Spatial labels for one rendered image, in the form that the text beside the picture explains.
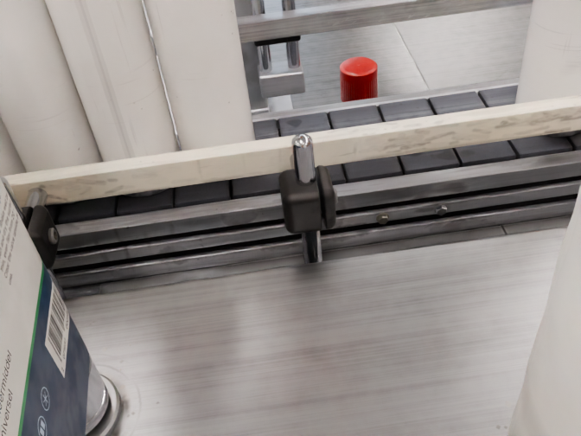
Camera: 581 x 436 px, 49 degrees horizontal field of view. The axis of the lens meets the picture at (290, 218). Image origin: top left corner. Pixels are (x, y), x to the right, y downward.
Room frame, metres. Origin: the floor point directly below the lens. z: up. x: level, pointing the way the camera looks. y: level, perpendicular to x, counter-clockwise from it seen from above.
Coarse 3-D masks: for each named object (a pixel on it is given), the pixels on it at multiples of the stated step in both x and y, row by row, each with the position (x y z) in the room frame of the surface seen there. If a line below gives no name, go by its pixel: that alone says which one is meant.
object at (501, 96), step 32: (448, 96) 0.41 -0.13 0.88; (480, 96) 0.40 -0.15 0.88; (512, 96) 0.40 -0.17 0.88; (256, 128) 0.39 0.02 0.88; (288, 128) 0.39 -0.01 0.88; (320, 128) 0.38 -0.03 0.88; (384, 160) 0.34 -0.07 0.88; (416, 160) 0.33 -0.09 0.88; (448, 160) 0.33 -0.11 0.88; (480, 160) 0.33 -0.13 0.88; (160, 192) 0.33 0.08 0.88; (192, 192) 0.33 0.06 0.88; (224, 192) 0.33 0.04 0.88; (256, 192) 0.32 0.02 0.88
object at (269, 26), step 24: (384, 0) 0.41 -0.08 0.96; (408, 0) 0.40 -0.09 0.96; (432, 0) 0.40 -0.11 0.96; (456, 0) 0.40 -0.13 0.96; (480, 0) 0.40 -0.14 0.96; (504, 0) 0.40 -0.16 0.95; (528, 0) 0.40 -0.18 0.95; (240, 24) 0.40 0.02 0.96; (264, 24) 0.40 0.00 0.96; (288, 24) 0.40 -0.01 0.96; (312, 24) 0.40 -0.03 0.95; (336, 24) 0.40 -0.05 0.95; (360, 24) 0.40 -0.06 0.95
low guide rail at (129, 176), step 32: (576, 96) 0.34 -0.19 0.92; (352, 128) 0.33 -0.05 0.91; (384, 128) 0.33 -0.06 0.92; (416, 128) 0.32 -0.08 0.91; (448, 128) 0.32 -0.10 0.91; (480, 128) 0.32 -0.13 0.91; (512, 128) 0.32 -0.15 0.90; (544, 128) 0.32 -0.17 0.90; (576, 128) 0.33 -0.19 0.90; (128, 160) 0.32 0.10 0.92; (160, 160) 0.32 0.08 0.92; (192, 160) 0.32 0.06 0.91; (224, 160) 0.32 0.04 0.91; (256, 160) 0.32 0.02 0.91; (288, 160) 0.32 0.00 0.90; (320, 160) 0.32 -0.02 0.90; (352, 160) 0.32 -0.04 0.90; (64, 192) 0.31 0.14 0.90; (96, 192) 0.32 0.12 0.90; (128, 192) 0.32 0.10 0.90
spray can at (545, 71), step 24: (552, 0) 0.35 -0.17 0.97; (576, 0) 0.34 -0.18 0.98; (552, 24) 0.35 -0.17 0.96; (576, 24) 0.34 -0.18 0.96; (528, 48) 0.36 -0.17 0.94; (552, 48) 0.35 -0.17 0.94; (576, 48) 0.34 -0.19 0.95; (528, 72) 0.36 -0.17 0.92; (552, 72) 0.35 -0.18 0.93; (576, 72) 0.34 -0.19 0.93; (528, 96) 0.36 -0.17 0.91; (552, 96) 0.34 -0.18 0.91
